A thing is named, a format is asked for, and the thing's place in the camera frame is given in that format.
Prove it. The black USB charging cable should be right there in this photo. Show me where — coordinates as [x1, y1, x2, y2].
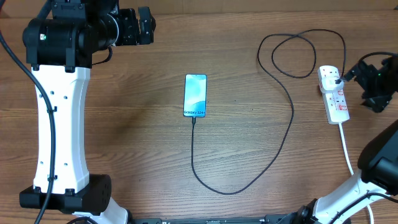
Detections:
[190, 28, 347, 196]

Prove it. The smartphone with blue screen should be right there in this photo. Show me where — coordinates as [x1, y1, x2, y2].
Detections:
[183, 74, 207, 118]

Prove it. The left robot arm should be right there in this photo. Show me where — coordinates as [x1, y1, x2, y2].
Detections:
[19, 1, 156, 223]

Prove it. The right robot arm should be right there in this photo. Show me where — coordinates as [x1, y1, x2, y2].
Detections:
[280, 52, 397, 223]

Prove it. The white power strip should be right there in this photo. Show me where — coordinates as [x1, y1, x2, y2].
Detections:
[317, 65, 349, 124]

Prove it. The white USB wall charger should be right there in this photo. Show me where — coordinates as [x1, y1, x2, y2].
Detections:
[319, 77, 344, 94]

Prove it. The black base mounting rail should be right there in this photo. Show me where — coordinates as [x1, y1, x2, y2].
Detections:
[132, 213, 305, 224]

